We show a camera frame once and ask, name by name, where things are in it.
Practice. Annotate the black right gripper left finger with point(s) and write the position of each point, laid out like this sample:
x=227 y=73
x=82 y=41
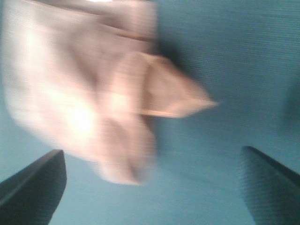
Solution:
x=32 y=195

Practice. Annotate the brown microfibre towel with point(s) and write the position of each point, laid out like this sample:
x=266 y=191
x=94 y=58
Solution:
x=86 y=75

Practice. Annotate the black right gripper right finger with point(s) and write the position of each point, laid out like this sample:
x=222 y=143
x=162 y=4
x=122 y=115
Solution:
x=270 y=190

